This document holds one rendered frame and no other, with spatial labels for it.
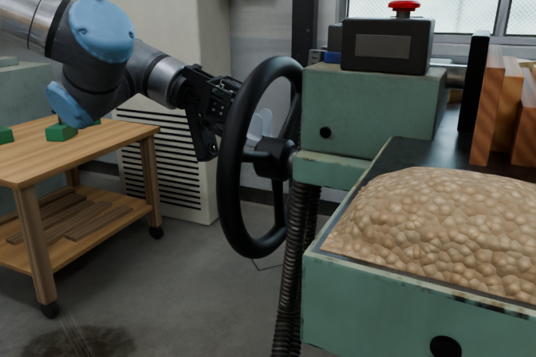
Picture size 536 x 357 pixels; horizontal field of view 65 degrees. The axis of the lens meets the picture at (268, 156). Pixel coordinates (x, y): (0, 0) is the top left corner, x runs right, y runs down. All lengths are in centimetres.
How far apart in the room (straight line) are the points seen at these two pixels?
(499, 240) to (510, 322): 3
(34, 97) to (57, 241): 99
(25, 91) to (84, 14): 187
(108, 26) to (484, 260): 56
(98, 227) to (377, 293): 162
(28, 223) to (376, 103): 125
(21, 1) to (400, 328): 60
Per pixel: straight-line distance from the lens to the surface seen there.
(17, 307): 183
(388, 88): 42
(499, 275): 22
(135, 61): 82
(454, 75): 47
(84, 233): 176
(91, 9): 67
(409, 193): 23
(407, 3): 43
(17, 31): 68
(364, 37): 42
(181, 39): 187
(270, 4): 200
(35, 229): 153
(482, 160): 38
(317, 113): 45
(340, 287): 23
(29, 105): 254
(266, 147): 59
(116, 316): 165
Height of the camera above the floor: 102
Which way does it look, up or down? 20 degrees down
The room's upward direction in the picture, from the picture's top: straight up
